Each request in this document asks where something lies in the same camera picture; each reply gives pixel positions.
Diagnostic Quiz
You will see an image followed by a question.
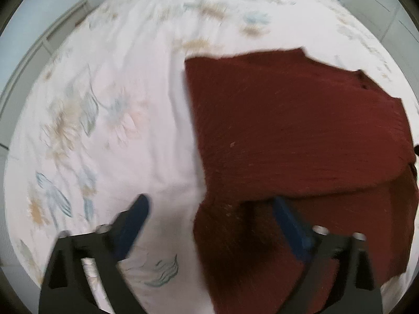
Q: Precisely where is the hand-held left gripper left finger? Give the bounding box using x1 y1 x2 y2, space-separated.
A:
38 194 151 314

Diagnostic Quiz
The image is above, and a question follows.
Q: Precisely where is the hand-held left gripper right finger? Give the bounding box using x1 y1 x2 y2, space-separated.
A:
272 196 383 314

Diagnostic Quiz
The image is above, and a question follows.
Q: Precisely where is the dark red knit sweater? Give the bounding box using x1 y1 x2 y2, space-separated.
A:
184 48 419 314

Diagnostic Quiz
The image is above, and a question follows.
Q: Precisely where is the pink floral bedspread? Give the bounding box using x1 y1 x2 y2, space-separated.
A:
3 0 406 314

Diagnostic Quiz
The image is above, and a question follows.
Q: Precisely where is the white wardrobe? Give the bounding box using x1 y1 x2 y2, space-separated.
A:
339 0 419 72

